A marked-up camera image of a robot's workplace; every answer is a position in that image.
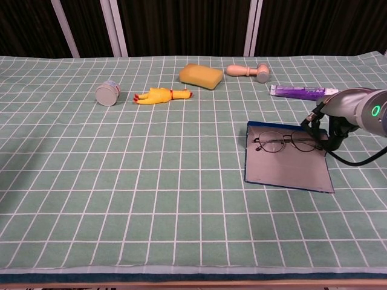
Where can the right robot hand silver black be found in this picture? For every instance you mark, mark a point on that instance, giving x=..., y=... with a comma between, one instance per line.
x=344, y=104

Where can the blue printed glasses case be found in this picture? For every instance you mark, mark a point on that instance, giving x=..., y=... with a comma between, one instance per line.
x=287, y=169

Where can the thin-framed eyeglasses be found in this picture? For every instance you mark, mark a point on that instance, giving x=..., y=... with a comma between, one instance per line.
x=260, y=141

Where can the purple toothpaste tube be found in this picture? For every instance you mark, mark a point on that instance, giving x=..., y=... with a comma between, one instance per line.
x=296, y=92

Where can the wooden toy hammer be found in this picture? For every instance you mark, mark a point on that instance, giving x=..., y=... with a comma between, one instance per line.
x=262, y=72

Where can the yellow sponge block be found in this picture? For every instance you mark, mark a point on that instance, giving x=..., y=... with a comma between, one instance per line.
x=199, y=75

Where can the dark pleated curtain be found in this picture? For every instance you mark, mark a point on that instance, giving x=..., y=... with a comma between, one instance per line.
x=187, y=27

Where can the yellow rubber chicken toy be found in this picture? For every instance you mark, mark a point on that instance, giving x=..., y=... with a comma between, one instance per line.
x=158, y=96

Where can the green checked tablecloth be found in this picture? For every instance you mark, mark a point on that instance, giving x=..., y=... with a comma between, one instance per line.
x=121, y=181

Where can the small grey round can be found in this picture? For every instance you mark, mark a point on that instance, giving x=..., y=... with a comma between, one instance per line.
x=106, y=95

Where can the dark blue underlay cloth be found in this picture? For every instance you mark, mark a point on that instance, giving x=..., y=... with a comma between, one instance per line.
x=151, y=277

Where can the wide white frame post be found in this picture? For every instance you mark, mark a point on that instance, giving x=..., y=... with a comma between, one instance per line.
x=115, y=28
x=253, y=28

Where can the thin white frame post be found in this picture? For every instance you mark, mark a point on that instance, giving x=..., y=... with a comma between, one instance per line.
x=65, y=28

